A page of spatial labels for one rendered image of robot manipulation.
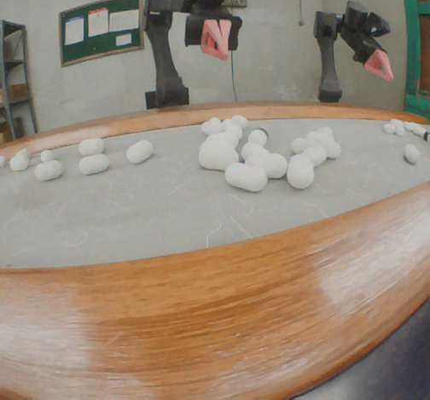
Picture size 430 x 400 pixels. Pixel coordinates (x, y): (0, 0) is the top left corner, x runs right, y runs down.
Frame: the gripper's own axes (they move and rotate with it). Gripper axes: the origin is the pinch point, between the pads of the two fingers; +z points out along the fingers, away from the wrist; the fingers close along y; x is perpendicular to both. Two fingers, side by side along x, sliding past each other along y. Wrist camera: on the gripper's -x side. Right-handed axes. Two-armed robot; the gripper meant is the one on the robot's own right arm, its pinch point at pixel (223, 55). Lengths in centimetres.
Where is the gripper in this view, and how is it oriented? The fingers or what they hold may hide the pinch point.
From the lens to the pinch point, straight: 36.6
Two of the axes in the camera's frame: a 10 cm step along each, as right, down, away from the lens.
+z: 2.2, 9.1, -3.6
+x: -1.3, 3.9, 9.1
